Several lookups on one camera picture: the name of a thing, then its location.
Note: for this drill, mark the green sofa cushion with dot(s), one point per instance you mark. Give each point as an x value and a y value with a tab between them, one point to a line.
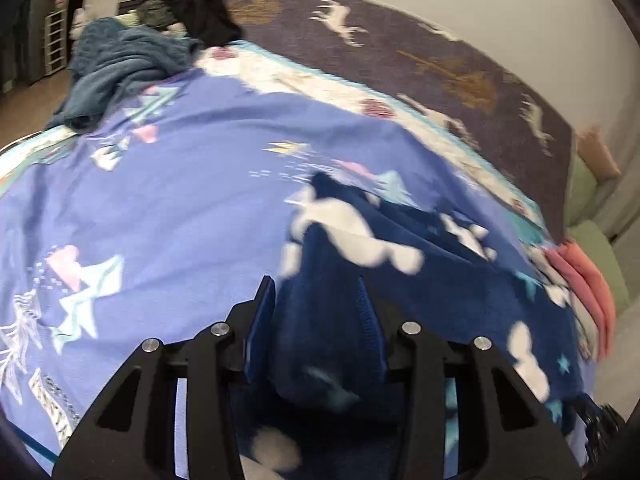
600	245

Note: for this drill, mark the black clothing heap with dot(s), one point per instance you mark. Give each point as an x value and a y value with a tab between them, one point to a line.
205	10

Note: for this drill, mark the tan cushion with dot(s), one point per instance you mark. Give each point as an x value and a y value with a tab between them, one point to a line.
597	155

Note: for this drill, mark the white drawer unit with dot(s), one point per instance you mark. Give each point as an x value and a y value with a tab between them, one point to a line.
55	42

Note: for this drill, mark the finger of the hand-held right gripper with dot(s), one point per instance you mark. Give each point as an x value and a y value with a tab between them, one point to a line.
597	422

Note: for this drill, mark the dark green cloth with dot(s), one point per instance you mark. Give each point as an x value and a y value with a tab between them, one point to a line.
155	15

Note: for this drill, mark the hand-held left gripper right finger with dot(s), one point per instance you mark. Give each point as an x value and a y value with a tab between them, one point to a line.
372	327

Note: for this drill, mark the light blue printed bedsheet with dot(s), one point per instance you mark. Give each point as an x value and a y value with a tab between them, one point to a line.
175	185

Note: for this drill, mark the dark blue star-print fleece garment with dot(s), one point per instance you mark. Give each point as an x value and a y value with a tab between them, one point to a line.
320	320

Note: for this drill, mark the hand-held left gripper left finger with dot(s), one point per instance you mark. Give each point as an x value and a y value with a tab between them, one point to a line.
262	327

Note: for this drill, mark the teal towel heap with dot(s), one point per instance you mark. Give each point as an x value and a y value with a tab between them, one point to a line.
115	65

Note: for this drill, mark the coral pink folded cloth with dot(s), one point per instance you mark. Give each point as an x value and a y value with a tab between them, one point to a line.
585	275

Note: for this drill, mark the purple deer-print blanket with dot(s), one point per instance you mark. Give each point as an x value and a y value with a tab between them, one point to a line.
400	35

